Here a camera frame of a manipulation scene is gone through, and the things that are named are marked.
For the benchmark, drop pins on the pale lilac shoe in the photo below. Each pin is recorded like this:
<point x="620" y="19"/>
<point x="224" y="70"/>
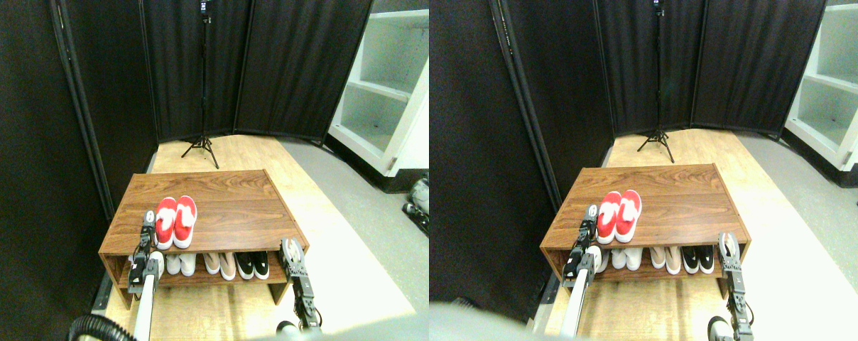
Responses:
<point x="604" y="261"/>

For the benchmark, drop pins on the brown shoe rack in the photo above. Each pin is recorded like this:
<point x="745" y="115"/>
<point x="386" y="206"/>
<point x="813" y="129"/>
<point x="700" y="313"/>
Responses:
<point x="677" y="202"/>
<point x="237" y="206"/>

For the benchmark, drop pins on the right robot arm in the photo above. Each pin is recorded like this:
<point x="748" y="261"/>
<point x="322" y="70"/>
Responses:
<point x="305" y="309"/>
<point x="740" y="312"/>

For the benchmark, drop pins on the grey curtain stand foot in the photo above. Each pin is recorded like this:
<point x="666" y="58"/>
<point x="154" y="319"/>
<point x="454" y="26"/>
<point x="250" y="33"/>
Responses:
<point x="547" y="291"/>
<point x="104" y="291"/>

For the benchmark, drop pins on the white and black machine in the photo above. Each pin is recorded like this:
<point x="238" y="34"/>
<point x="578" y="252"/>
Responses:
<point x="420" y="195"/>

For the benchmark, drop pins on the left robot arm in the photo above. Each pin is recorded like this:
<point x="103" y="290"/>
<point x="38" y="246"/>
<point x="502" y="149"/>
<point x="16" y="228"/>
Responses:
<point x="143" y="312"/>
<point x="577" y="305"/>

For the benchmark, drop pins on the red shoe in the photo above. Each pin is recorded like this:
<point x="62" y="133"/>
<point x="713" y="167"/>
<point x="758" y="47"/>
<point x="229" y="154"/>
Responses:
<point x="185" y="222"/>
<point x="607" y="219"/>
<point x="628" y="216"/>
<point x="165" y="224"/>

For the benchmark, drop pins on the white shelf unit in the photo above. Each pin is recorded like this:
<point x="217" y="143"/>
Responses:
<point x="827" y="114"/>
<point x="372" y="121"/>

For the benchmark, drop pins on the black tripod stand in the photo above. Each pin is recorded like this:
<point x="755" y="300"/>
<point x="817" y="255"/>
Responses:
<point x="204" y="71"/>
<point x="659" y="71"/>

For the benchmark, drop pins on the beige shoe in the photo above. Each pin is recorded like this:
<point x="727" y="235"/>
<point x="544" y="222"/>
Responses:
<point x="673" y="260"/>
<point x="211" y="263"/>
<point x="657" y="257"/>
<point x="228" y="266"/>

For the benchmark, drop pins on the white shoe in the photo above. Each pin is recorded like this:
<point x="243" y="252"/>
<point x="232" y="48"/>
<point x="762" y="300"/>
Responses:
<point x="618" y="258"/>
<point x="174" y="264"/>
<point x="188" y="264"/>
<point x="634" y="258"/>

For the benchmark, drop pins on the black curtain stand pole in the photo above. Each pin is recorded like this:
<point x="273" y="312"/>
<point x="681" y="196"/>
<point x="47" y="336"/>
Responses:
<point x="525" y="106"/>
<point x="81" y="106"/>

